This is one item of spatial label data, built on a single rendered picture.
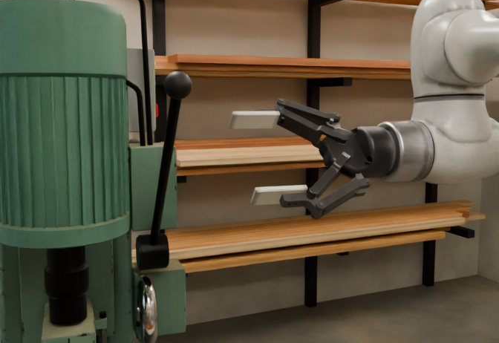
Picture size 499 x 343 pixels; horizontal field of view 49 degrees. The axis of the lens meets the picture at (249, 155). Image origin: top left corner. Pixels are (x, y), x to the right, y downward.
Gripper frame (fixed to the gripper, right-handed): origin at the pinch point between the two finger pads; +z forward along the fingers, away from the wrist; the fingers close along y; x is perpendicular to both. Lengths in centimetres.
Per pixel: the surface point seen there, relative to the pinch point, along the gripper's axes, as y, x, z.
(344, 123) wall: 183, -181, -151
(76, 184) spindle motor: -0.9, -3.4, 22.3
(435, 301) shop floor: 83, -253, -211
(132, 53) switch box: 38.0, -13.1, 11.2
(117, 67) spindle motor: 11.6, 5.3, 16.7
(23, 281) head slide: -0.4, -27.3, 30.3
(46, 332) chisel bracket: -11.3, -22.2, 26.7
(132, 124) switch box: 28.8, -23.0, 11.5
